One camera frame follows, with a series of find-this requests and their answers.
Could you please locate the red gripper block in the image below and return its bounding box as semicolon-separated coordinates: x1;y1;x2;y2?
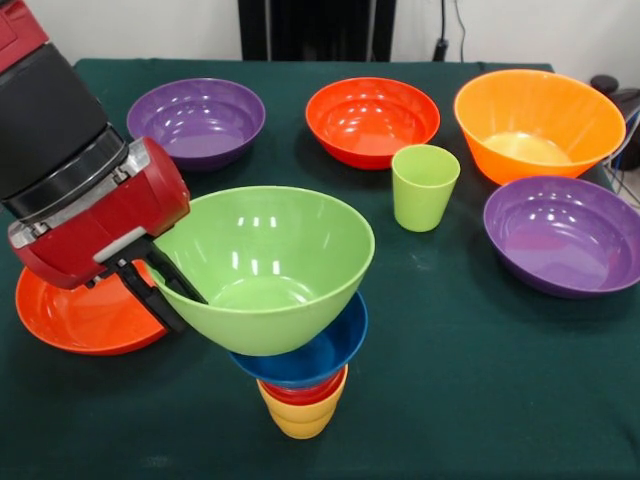
7;136;209;334

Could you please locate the green plastic bowl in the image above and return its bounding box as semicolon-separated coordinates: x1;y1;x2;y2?
148;185;377;357

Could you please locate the red plastic cup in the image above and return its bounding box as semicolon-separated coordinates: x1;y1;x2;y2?
259;372;348;407

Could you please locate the small blue plastic bowl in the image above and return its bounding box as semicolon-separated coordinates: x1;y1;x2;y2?
228;291;370;390

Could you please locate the yellow plastic cup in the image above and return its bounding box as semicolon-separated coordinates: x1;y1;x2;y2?
256;364;349;441

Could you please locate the orange-red plastic bowl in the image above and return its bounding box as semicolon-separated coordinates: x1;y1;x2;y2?
15;259;169;357
305;76;442;171

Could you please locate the purple plastic bowl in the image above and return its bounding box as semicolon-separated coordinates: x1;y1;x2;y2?
483;175;640;300
125;77;266;174

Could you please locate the green plastic cup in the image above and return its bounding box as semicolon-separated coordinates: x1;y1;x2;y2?
391;143;462;233

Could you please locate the dark green tablecloth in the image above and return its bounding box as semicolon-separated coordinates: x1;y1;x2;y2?
0;58;640;480

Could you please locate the large orange plastic bowl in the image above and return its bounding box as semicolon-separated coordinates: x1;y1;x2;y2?
453;68;627;186

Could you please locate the black chair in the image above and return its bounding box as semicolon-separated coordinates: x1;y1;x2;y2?
589;73;640;119

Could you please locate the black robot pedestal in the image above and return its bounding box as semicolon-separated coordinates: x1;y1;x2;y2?
237;0;397;63

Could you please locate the black wall cable plug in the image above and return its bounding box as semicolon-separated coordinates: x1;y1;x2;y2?
432;0;466;64

